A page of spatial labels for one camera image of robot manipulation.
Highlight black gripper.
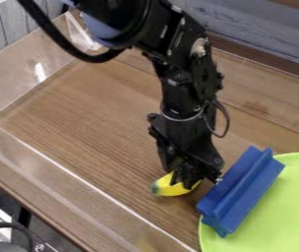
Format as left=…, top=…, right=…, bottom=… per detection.
left=147, top=113, right=225, bottom=190

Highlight yellow toy banana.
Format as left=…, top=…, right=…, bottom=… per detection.
left=150, top=173, right=201, bottom=197

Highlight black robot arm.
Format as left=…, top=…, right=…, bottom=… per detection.
left=17, top=0, right=225, bottom=189

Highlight green plate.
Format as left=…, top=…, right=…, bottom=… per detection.
left=198, top=153, right=299, bottom=252

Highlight blue plastic block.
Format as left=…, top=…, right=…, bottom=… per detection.
left=197, top=146, right=285, bottom=237

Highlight clear acrylic barrier wall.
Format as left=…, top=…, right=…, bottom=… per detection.
left=0, top=11, right=299, bottom=252

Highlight black cable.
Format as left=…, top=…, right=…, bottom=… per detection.
left=0, top=221, right=36, bottom=252

